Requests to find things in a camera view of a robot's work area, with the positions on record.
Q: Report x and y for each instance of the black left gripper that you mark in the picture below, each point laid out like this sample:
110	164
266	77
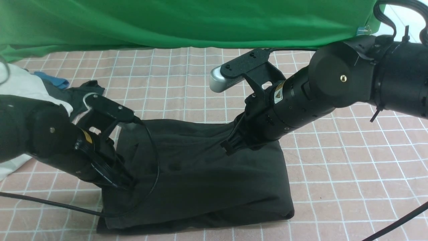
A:
104	162

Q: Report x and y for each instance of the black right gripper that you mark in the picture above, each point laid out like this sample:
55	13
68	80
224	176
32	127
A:
283	108

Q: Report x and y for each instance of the dark gray long-sleeve shirt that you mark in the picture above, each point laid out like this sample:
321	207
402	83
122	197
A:
185	180

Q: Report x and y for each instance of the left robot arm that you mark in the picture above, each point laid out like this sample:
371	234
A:
44	131

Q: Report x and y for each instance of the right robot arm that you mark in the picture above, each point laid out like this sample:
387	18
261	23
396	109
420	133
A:
376	70

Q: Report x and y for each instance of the blue garment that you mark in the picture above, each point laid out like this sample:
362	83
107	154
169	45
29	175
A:
60	83

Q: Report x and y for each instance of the pink checkered tablecloth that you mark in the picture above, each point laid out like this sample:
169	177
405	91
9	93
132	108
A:
349	177

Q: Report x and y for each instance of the white garment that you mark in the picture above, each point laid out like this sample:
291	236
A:
24	84

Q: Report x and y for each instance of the blue binder clip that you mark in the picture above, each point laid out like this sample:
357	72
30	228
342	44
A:
363	30

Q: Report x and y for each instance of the green backdrop cloth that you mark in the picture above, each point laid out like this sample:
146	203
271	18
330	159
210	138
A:
32	28

